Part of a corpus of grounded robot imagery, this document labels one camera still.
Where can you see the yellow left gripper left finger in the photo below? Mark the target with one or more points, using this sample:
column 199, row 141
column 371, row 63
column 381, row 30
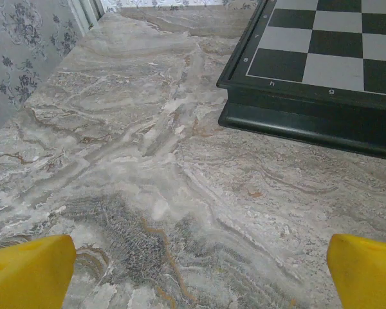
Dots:
column 29, row 273

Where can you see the black and grey chessboard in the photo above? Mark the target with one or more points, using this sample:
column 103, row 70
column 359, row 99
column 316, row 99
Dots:
column 308, row 48

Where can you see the aluminium frame corner post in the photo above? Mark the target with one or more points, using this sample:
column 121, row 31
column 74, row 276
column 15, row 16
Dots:
column 87, row 16

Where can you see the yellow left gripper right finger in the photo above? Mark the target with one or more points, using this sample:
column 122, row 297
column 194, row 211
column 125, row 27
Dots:
column 366, row 277

